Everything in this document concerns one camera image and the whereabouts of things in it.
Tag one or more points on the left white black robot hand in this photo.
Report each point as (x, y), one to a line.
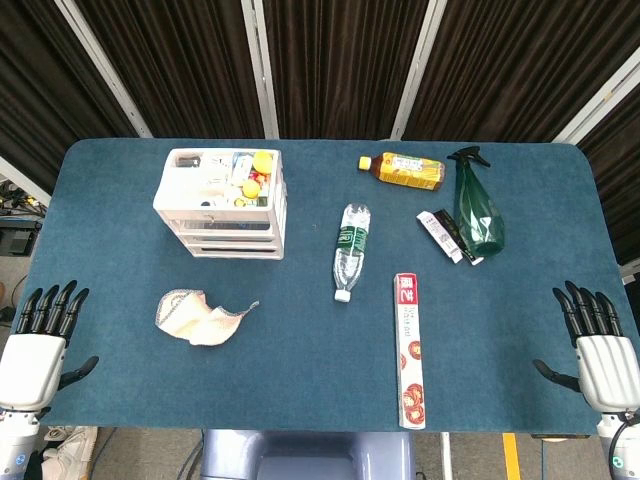
(31, 367)

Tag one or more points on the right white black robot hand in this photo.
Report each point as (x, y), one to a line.
(607, 367)

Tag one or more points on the white cloth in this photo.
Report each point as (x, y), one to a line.
(200, 320)

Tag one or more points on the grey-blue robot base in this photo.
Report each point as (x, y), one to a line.
(310, 455)

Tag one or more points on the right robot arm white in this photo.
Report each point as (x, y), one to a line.
(622, 445)

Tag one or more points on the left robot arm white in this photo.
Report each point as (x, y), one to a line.
(17, 445)

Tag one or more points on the white sneaker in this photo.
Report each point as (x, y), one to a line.
(70, 452)

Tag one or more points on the black electronics box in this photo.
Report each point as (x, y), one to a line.
(17, 240)

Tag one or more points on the long white baking paper box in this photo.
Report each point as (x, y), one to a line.
(410, 350)

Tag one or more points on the green spray bottle black trigger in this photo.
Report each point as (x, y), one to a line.
(477, 215)

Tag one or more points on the small white carton box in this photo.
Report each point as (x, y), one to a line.
(440, 235)

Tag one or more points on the white plastic drawer organizer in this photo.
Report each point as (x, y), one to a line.
(220, 225)

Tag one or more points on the blue table cover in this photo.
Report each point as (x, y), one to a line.
(300, 350)

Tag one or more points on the tea bottle yellow label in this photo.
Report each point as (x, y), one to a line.
(407, 171)

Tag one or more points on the clear water bottle green label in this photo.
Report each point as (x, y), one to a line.
(351, 245)

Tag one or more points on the small yellow round toy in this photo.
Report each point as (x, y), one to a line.
(251, 188)

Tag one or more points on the small yellow object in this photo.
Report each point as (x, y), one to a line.
(262, 162)

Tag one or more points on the dark brown curtain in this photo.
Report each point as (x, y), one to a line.
(340, 65)

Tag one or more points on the white frame pole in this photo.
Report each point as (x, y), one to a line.
(600, 95)
(417, 70)
(261, 70)
(22, 181)
(102, 67)

